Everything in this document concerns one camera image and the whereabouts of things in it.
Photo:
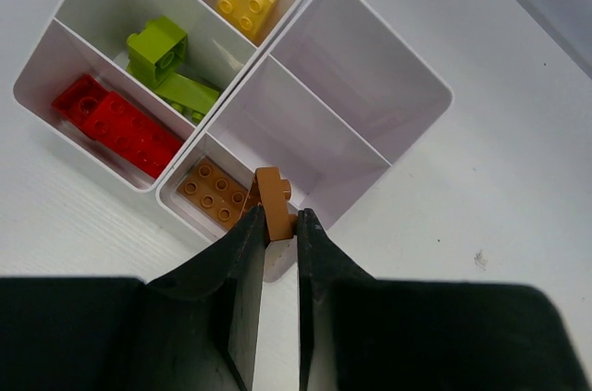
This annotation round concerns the brown sloped lego brick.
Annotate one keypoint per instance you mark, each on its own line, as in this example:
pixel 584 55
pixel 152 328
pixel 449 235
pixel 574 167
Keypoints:
pixel 273 192

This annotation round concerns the right white compartment tray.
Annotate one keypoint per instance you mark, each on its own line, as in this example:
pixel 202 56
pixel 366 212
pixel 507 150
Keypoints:
pixel 334 102

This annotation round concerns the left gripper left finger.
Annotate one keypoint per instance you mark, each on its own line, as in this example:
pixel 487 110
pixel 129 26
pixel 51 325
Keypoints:
pixel 199 323

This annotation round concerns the small red lego brick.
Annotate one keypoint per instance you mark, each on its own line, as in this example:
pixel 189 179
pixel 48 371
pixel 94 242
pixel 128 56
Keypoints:
pixel 80 100

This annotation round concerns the small brown lego brick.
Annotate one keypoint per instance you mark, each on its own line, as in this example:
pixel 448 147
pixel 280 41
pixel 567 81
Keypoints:
pixel 214 192

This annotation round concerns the long yellow lego plate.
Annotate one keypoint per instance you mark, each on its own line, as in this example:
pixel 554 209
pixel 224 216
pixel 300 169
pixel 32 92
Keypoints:
pixel 249 17

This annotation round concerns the left white compartment tray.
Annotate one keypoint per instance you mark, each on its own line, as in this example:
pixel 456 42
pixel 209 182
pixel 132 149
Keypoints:
pixel 131 83

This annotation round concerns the white compartment tray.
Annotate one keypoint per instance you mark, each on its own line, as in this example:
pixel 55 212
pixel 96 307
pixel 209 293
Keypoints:
pixel 131 83
pixel 334 102

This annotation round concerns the large red lego brick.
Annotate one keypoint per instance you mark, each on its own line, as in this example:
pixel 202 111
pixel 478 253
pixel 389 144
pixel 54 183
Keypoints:
pixel 131 134

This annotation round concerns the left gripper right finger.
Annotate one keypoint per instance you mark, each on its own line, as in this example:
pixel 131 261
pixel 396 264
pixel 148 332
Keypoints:
pixel 358 332

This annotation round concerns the small green lego brick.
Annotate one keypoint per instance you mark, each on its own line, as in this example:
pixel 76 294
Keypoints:
pixel 157 51

